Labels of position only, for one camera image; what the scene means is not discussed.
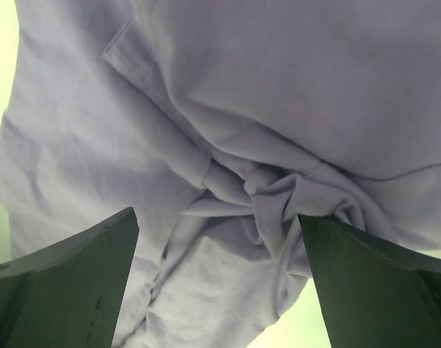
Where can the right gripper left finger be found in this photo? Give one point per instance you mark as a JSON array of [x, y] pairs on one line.
[[69, 294]]

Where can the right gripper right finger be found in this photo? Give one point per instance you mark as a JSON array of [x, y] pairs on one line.
[[372, 293]]

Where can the purple t shirt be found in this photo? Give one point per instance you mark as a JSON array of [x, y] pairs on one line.
[[220, 122]]

